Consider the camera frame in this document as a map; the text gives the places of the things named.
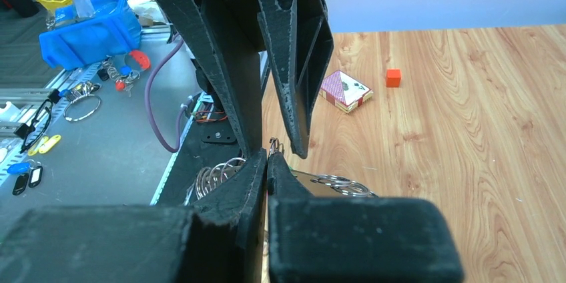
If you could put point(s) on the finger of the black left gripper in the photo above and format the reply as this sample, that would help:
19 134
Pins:
299 43
229 60

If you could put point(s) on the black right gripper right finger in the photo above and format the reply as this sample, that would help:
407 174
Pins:
347 239

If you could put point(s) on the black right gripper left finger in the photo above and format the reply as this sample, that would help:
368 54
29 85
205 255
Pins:
219 238

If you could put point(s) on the pile of keys and rings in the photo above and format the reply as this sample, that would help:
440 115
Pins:
106 82

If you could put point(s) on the red playing card box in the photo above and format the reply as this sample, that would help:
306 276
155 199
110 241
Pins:
344 92

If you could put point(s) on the blue plastic bin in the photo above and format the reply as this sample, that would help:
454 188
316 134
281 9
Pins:
78 42

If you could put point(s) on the orange cube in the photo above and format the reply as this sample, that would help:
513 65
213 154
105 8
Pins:
393 78

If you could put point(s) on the black eyeglasses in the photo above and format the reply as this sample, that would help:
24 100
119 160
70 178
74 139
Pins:
25 130

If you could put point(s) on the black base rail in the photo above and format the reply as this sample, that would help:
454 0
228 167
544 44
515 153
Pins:
207 141

